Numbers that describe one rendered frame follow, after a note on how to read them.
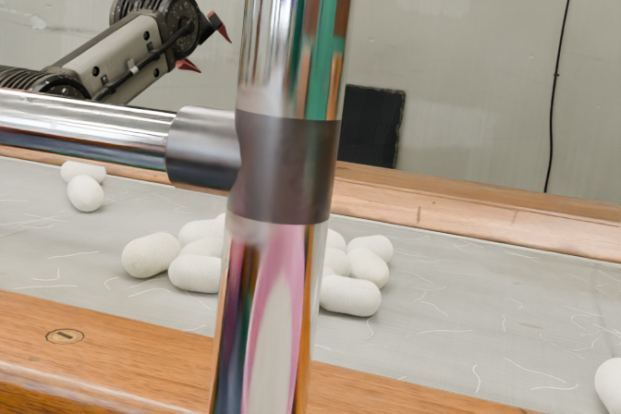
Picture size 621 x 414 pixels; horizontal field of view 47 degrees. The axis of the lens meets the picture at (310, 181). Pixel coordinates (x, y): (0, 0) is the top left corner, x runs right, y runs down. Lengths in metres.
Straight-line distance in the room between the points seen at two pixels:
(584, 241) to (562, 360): 0.21
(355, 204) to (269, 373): 0.40
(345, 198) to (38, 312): 0.33
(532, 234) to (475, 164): 1.91
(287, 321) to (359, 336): 0.18
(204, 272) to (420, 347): 0.11
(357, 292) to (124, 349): 0.14
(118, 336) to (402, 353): 0.13
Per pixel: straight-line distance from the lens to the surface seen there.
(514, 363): 0.33
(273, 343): 0.16
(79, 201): 0.49
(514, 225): 0.54
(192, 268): 0.35
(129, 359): 0.23
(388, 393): 0.23
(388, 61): 2.45
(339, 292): 0.34
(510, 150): 2.43
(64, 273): 0.38
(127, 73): 1.04
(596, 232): 0.55
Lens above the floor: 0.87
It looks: 11 degrees down
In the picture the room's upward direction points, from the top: 7 degrees clockwise
